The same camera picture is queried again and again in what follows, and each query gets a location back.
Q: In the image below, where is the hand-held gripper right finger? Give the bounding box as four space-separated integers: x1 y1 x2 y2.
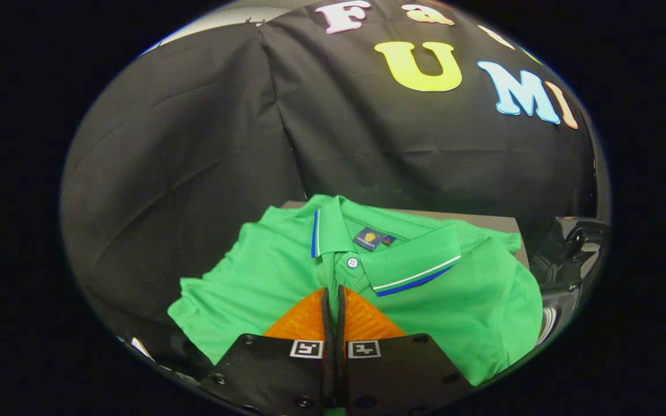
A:
336 284 476 416

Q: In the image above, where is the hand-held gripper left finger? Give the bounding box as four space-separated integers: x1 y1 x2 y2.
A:
199 287 334 416

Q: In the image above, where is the green polo shirt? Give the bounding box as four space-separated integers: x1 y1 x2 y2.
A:
167 195 543 387

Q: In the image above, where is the grey cabinet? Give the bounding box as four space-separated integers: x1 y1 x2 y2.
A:
280 200 530 270

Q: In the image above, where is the black backdrop cloth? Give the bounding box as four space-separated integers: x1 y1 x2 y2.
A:
60 0 605 370

